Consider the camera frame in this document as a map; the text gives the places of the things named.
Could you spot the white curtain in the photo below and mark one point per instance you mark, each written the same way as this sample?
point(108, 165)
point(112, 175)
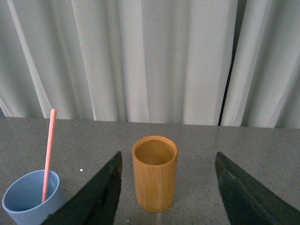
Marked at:
point(200, 62)

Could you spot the bamboo chopstick holder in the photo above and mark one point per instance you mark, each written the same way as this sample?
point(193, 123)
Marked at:
point(155, 166)

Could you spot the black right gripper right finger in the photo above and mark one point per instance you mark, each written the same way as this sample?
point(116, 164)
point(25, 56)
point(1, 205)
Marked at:
point(247, 201)

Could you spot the blue cup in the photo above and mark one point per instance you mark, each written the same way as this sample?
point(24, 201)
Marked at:
point(23, 199)

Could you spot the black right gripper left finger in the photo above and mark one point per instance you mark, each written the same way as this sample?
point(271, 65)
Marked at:
point(96, 203)

